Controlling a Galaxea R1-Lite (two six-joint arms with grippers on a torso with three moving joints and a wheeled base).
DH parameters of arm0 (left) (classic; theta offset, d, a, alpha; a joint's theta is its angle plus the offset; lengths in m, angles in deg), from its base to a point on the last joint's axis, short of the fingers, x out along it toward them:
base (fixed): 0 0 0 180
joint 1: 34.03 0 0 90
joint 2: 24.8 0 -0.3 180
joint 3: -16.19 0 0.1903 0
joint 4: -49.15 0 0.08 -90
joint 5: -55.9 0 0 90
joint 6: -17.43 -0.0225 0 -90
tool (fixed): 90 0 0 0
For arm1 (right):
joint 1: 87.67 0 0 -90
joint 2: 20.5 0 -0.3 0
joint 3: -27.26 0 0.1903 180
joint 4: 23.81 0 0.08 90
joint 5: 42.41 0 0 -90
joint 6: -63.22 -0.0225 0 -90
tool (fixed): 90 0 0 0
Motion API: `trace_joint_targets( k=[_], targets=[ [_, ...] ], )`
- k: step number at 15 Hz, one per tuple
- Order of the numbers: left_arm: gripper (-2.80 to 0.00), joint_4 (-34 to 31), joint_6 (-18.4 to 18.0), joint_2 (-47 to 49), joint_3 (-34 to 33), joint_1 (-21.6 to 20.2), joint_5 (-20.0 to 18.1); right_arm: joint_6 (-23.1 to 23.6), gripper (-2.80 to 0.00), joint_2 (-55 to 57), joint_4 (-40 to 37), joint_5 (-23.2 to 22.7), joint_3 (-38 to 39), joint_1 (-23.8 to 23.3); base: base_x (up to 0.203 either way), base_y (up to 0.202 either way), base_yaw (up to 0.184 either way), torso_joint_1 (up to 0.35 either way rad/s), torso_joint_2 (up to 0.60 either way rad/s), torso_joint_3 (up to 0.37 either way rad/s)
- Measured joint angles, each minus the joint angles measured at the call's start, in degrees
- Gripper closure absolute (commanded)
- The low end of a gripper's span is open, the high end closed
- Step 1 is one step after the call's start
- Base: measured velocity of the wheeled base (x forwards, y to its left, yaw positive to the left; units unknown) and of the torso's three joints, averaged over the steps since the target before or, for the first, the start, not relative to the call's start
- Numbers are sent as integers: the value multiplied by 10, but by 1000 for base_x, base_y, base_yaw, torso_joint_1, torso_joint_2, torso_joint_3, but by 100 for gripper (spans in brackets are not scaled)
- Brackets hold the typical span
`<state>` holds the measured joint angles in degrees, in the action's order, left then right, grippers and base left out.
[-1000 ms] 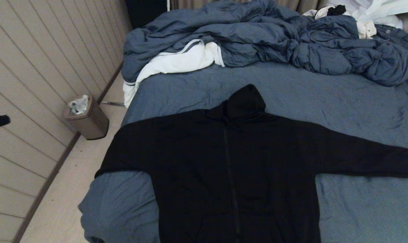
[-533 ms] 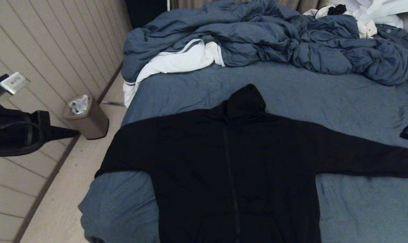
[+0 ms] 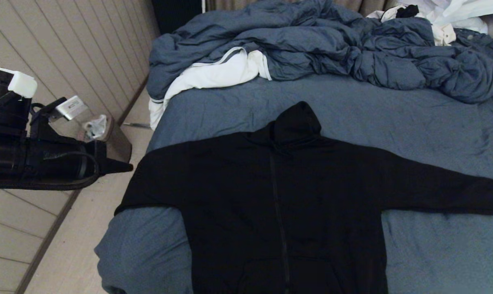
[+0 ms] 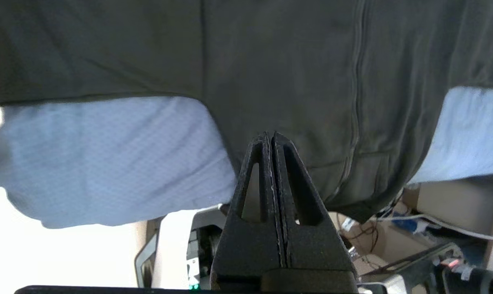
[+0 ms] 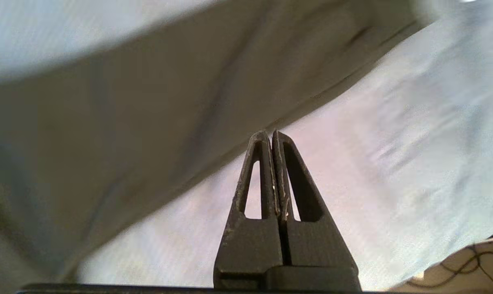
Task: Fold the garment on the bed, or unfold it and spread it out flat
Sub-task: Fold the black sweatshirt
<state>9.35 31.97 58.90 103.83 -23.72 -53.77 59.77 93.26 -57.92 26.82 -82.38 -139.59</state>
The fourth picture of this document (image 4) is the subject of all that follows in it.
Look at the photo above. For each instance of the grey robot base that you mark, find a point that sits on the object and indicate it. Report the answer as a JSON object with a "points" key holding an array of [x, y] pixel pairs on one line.
{"points": [[205, 220]]}

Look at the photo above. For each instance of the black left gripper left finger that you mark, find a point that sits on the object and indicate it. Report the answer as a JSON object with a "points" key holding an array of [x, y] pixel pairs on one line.
{"points": [[246, 249]]}

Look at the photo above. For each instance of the brown cardboard box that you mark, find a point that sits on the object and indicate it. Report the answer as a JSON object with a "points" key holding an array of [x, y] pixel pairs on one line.
{"points": [[454, 200]]}

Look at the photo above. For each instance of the black zip hoodie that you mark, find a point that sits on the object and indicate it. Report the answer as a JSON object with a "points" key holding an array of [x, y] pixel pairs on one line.
{"points": [[271, 61]]}

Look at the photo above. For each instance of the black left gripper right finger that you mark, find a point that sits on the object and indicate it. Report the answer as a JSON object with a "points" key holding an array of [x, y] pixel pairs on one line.
{"points": [[316, 249]]}

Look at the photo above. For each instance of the blue bed sheet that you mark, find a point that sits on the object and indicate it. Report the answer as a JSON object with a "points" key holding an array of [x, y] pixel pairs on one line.
{"points": [[107, 163]]}

